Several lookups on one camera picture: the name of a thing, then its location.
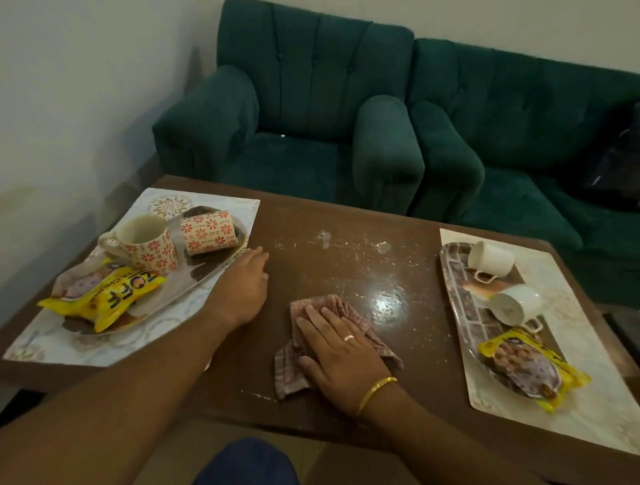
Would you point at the dark cushion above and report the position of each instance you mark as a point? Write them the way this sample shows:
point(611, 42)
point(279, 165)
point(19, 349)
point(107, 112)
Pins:
point(617, 165)

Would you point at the person's right thumb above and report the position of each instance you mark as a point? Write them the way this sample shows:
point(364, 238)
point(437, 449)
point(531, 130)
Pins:
point(310, 368)

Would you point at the red flower patterned mug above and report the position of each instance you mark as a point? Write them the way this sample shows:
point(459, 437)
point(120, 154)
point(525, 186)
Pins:
point(210, 233)
point(150, 250)

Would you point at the person's right little finger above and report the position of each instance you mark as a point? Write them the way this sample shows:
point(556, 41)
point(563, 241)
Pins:
point(362, 334)

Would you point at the gold bangle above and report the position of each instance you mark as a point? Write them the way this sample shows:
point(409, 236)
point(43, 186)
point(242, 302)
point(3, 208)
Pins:
point(376, 392)

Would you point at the patterned placemat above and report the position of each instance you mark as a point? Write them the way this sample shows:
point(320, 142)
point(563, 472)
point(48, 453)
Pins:
point(125, 344)
point(600, 379)

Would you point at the person's right hand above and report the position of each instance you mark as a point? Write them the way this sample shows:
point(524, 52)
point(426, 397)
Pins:
point(345, 367)

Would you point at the patterned oblong serving tray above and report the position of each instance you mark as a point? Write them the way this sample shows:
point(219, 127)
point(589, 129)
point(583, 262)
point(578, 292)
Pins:
point(462, 295)
point(192, 272)

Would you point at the white cup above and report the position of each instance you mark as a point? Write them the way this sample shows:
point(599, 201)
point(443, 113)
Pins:
point(492, 260)
point(520, 305)

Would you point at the green velvet sofa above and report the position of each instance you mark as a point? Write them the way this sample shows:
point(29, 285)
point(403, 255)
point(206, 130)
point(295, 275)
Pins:
point(520, 130)

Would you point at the person's blue trouser leg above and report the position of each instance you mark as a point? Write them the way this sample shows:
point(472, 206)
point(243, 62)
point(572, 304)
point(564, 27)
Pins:
point(247, 464)

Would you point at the yellow snack packet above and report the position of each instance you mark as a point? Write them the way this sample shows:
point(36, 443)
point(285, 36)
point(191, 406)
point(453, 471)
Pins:
point(530, 367)
point(107, 297)

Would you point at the person's right forearm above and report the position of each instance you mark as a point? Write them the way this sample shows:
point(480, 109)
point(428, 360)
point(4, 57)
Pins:
point(440, 444)

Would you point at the person's left hand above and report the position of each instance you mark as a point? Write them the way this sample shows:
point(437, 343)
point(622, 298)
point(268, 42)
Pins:
point(240, 292)

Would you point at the person's left fingers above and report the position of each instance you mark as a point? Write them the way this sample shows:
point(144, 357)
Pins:
point(252, 260)

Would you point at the clear water droplet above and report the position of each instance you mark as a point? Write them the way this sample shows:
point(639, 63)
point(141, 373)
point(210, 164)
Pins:
point(325, 238)
point(383, 247)

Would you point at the person's left forearm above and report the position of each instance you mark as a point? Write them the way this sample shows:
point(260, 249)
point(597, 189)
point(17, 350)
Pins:
point(115, 404)

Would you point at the person's right middle finger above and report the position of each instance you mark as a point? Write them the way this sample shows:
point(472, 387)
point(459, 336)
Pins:
point(320, 325)

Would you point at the green velvet armchair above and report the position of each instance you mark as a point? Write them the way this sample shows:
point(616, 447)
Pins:
point(310, 100)

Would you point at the pink checked cleaning cloth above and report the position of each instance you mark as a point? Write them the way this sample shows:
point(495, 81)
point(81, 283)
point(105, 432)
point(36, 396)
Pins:
point(287, 364)

